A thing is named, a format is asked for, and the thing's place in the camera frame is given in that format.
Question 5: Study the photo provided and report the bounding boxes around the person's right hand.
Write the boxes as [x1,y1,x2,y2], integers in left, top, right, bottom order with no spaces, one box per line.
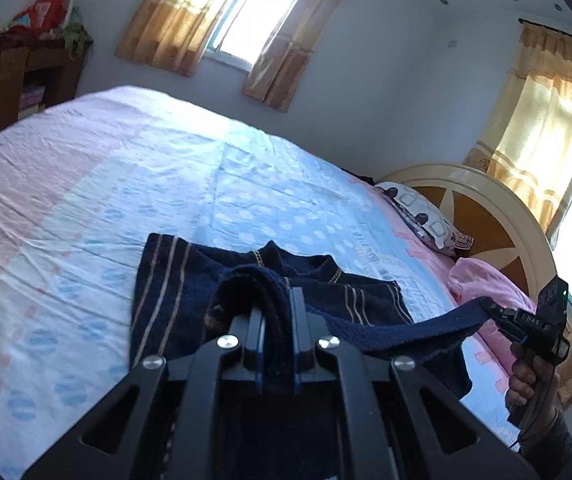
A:
[505,355,564,421]

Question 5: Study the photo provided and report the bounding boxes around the wooden shelf cabinet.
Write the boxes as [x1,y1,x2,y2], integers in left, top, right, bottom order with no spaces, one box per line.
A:
[0,37,91,148]

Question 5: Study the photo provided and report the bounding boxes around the person's right forearm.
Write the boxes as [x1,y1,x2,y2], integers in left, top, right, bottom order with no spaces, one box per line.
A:
[518,405,572,466]

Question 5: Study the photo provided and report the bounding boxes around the pink book stack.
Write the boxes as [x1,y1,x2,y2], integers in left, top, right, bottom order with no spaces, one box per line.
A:
[18,85,46,111]

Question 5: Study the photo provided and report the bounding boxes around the cream wooden bed headboard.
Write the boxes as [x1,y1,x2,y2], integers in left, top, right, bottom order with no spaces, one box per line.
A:
[376,162,559,321]

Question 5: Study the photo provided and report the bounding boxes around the large yellow orange curtain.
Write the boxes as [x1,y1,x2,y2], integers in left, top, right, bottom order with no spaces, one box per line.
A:
[462,22,572,241]

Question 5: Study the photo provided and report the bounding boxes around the white patterned pillow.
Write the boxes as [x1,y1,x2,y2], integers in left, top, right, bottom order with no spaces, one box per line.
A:
[375,181,474,252]

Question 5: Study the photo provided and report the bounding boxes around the pink folded quilt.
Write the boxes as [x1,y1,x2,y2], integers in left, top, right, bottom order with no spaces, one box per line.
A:
[448,257,542,322]

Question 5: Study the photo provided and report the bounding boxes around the small white framed window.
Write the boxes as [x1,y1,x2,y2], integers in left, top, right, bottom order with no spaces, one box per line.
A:
[205,0,324,73]

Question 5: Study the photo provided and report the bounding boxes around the navy patterned knit sweater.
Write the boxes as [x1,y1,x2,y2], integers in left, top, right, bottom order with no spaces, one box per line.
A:
[130,232,494,411]

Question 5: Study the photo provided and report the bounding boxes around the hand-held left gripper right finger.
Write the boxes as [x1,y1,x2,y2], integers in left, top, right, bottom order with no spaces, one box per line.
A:
[288,287,542,480]

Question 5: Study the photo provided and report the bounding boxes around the blue pink patterned bed sheet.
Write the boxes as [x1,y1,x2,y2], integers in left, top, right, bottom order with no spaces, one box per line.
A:
[0,85,522,480]

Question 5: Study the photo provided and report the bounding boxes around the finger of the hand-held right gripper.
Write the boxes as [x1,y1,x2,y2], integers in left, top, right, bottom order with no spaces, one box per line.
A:
[480,296,518,341]

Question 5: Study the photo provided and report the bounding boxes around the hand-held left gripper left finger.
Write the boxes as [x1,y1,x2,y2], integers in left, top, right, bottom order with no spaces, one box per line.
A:
[20,307,267,480]

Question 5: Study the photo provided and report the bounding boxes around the dark curtain rod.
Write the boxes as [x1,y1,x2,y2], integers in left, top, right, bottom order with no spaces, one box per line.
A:
[518,19,572,43]

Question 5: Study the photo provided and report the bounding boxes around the red gift box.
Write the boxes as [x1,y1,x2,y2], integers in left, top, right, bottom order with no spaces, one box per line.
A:
[13,0,74,36]

